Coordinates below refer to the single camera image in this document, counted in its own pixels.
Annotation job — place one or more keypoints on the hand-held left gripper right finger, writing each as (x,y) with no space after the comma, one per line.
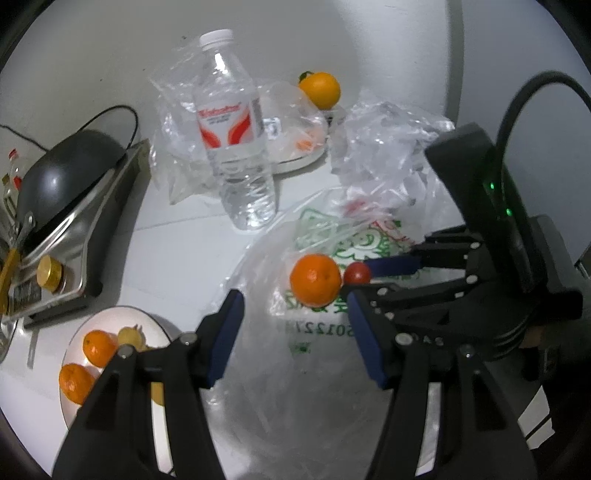
(367,341)

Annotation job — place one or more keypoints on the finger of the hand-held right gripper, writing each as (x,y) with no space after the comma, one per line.
(415,295)
(392,265)

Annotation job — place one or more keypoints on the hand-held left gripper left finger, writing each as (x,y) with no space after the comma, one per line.
(226,332)

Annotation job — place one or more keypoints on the cherry tomato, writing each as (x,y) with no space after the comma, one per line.
(355,273)

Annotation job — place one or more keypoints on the printed plastic bag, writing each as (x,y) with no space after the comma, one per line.
(286,369)

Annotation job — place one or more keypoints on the tangerine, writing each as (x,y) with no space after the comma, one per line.
(99,348)
(315,280)
(75,383)

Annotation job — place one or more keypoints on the small yellow fruit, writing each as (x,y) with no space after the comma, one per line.
(158,393)
(130,337)

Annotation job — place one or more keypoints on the crumpled clear plastic bag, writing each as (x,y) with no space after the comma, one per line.
(383,138)

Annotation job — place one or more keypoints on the small white plate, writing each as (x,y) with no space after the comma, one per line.
(300,157)

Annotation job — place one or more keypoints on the steel induction cooker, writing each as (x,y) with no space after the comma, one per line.
(111,217)

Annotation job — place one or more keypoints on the large orange with stem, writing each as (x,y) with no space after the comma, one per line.
(321,90)

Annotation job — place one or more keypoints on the clear water bottle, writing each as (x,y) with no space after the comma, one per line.
(235,138)

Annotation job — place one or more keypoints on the black wok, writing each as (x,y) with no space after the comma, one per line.
(69,170)

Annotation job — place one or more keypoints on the red cap bottle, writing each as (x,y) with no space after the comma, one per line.
(14,168)

